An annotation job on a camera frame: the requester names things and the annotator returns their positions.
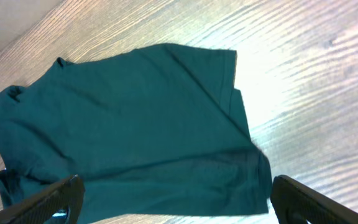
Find dark green t-shirt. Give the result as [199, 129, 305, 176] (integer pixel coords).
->
[0, 44, 272, 223]

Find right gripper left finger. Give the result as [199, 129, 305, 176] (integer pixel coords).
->
[0, 175, 85, 224]

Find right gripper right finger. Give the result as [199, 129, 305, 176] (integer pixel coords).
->
[270, 175, 358, 224]

